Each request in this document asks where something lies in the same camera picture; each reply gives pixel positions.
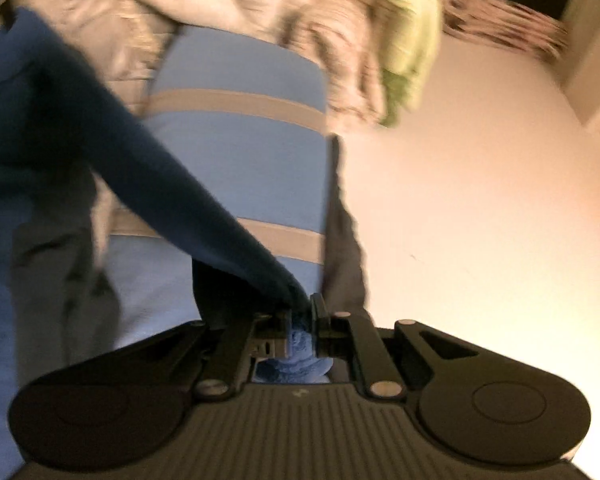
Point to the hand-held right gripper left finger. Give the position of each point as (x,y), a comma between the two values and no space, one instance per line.
(285,332)

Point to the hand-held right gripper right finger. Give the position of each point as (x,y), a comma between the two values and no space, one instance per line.
(320,325)

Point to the blue and grey fleece hoodie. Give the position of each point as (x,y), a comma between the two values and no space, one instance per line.
(130,160)

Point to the black garment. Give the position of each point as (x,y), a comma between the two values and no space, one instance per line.
(345,260)

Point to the blue grey-striped pillow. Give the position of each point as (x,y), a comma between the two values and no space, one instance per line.
(240,170)

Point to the brown patterned cloth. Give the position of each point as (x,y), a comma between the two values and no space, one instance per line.
(495,20)

